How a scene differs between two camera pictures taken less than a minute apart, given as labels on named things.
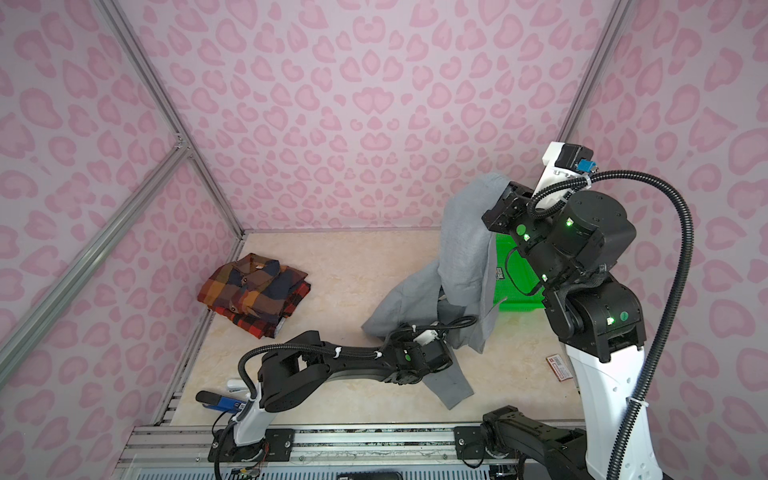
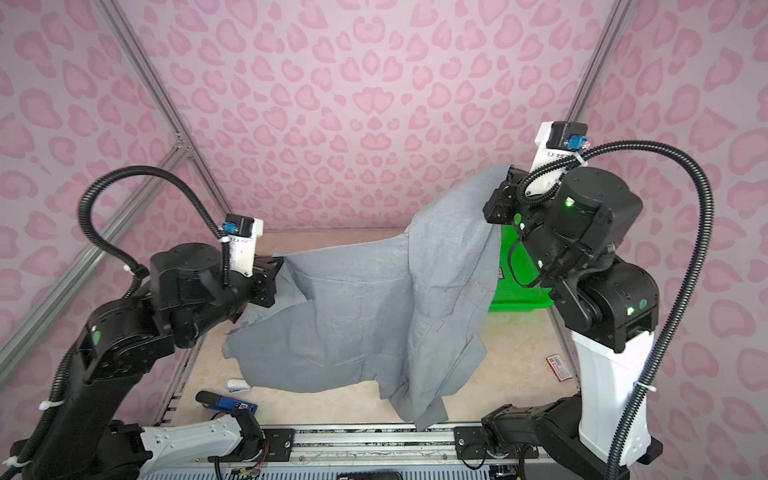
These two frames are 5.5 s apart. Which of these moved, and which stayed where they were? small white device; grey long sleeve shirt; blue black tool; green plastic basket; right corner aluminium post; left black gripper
Moved: grey long sleeve shirt; left black gripper
Stayed: blue black tool; small white device; right corner aluminium post; green plastic basket
